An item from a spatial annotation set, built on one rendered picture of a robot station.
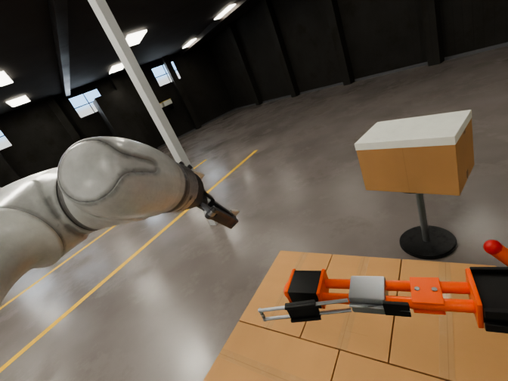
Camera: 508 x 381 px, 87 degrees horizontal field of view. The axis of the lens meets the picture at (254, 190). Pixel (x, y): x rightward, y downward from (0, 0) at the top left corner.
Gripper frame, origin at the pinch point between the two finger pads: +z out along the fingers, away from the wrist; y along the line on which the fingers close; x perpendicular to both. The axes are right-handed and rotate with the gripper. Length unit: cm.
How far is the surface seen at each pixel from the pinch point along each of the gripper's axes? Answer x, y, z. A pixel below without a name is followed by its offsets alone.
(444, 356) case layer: 10, 94, 56
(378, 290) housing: 12.0, 40.3, -5.6
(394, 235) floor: 52, 86, 202
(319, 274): 4.9, 31.4, 0.5
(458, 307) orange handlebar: 20, 49, -11
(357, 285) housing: 9.7, 37.6, -3.4
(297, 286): -0.6, 29.7, -1.0
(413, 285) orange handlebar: 17.5, 43.7, -6.2
